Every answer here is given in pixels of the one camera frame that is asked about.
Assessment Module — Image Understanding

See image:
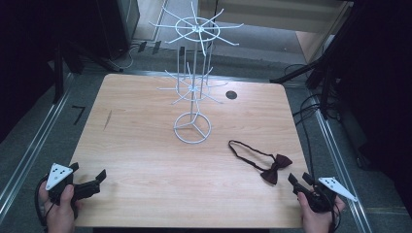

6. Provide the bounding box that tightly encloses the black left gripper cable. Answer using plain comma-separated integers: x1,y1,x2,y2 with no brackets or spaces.
34,176,55,228

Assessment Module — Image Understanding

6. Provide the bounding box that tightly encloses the dark red bow tie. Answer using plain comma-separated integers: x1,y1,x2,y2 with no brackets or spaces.
227,139,293,186

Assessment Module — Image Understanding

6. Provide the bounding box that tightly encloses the black metal stand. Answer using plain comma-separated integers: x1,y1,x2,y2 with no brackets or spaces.
51,38,124,105
269,3,363,120

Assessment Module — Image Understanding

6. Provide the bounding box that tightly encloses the person's left hand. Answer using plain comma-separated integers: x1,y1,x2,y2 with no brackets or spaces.
38,183,79,233

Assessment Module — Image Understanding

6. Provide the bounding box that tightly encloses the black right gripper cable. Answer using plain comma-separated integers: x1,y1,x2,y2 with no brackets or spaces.
326,192,342,233

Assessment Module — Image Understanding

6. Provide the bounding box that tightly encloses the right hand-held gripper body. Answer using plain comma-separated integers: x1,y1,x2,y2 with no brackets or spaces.
292,176,359,214

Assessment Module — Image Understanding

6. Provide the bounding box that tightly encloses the metal floor rail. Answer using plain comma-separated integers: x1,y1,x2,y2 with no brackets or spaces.
0,72,75,216
313,108,374,233

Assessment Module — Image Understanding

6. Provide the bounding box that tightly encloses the white wire display rack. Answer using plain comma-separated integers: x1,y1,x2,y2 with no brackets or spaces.
148,1,245,145

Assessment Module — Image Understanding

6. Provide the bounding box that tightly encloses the white floor cable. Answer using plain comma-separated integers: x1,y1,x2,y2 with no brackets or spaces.
108,41,144,71

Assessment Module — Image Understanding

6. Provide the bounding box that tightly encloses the person's right hand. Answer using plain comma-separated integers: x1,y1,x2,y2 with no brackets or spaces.
296,191,347,233

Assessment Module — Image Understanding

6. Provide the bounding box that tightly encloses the black floor cable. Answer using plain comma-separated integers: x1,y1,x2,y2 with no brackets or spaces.
283,62,328,178

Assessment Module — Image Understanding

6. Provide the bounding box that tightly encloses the dark cabinet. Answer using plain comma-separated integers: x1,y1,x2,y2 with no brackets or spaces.
95,0,141,61

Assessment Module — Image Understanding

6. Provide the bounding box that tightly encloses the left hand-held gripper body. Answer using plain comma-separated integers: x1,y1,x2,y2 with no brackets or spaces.
45,162,102,209

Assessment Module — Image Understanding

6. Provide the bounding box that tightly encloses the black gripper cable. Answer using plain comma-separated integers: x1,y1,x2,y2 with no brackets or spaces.
326,192,342,233
34,176,55,228

